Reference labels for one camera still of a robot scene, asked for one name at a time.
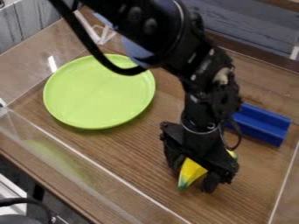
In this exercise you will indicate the green round plate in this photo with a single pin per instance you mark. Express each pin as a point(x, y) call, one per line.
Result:
point(90, 98)

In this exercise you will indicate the clear acrylic enclosure wall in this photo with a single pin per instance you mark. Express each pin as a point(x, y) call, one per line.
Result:
point(90, 190)

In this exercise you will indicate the yellow toy banana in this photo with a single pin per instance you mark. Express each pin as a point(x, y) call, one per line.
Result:
point(193, 170)

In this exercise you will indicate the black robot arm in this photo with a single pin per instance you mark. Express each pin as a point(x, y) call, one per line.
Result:
point(164, 37)

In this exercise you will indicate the clear acrylic corner bracket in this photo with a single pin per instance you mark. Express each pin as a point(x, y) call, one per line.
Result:
point(100, 33)

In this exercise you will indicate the blue plastic block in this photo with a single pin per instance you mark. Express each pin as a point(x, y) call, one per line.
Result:
point(261, 124)

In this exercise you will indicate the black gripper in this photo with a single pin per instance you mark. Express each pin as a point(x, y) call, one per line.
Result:
point(196, 145)

